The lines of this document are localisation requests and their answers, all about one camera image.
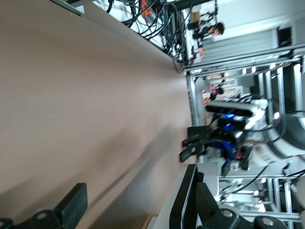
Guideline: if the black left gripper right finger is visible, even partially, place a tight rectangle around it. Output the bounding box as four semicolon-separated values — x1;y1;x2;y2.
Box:
196;182;288;229

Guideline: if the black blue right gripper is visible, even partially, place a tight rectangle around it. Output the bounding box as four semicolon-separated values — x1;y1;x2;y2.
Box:
179;114;254;177

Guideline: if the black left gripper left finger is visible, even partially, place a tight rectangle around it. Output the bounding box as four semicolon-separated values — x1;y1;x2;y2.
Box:
0;182;89;229

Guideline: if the black bar drawer handle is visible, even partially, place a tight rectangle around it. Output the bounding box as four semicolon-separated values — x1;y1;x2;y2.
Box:
170;164;204;229

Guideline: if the person with pink headwear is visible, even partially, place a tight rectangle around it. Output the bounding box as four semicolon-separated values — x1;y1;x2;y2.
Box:
209;84;225;102

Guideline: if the person with dark hair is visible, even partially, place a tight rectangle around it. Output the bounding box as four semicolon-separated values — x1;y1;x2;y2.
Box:
190;21;226;43

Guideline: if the aluminium profile frame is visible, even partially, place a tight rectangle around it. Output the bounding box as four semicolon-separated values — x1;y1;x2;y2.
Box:
184;46;305;229

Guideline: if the black bar wrist camera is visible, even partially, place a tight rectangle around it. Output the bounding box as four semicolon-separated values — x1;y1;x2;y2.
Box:
205;100;254;118

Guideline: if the black cable bundle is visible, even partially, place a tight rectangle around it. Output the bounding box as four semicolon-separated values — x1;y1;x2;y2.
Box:
104;0;194;66

